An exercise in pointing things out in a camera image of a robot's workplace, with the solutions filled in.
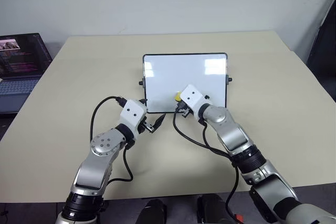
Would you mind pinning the narrow dark rounded shape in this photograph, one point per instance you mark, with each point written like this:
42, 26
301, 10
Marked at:
212, 211

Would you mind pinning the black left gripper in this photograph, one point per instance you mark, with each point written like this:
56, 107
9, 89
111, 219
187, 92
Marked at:
147, 126

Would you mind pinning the yellow small object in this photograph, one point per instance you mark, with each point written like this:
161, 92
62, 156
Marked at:
178, 96

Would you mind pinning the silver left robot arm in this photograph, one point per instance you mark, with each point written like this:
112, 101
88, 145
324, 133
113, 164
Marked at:
97, 161

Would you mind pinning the wide dark rounded shape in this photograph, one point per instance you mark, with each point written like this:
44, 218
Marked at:
155, 213

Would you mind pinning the small black-framed whiteboard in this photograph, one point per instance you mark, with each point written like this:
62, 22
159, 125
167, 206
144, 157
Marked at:
170, 77

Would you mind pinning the open dark laptop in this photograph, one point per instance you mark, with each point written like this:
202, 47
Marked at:
21, 58

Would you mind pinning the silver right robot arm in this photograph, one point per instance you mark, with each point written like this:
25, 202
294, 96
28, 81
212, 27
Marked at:
233, 134

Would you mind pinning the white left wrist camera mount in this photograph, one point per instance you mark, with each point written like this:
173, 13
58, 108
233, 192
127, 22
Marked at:
132, 112

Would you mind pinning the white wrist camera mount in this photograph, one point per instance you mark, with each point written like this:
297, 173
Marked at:
132, 112
193, 96

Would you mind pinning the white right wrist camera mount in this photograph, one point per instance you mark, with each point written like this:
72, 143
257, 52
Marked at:
193, 96

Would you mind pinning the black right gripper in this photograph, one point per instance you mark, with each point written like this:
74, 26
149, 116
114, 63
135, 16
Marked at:
183, 109

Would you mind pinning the small red object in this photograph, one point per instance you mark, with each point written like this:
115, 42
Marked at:
238, 217

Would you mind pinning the dark chair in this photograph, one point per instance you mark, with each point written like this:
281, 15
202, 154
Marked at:
323, 56

